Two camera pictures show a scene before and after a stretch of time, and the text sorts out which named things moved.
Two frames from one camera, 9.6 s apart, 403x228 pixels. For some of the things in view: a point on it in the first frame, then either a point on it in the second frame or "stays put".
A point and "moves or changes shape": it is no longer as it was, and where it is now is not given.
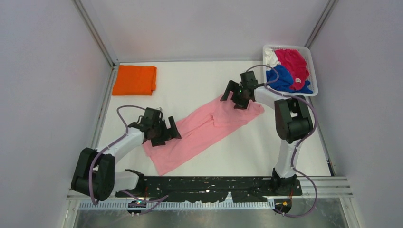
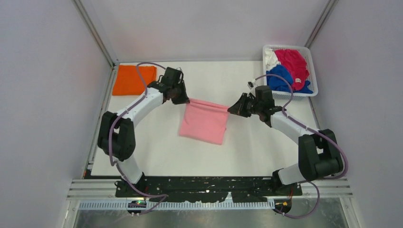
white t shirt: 271,58 stays put
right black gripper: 235,87 to 239,108
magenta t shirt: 297,66 stays put
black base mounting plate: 205,188 stays put
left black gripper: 170,134 to 183,99
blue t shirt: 285,81 stays put
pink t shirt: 200,131 moves or changes shape
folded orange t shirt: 132,80 stays put
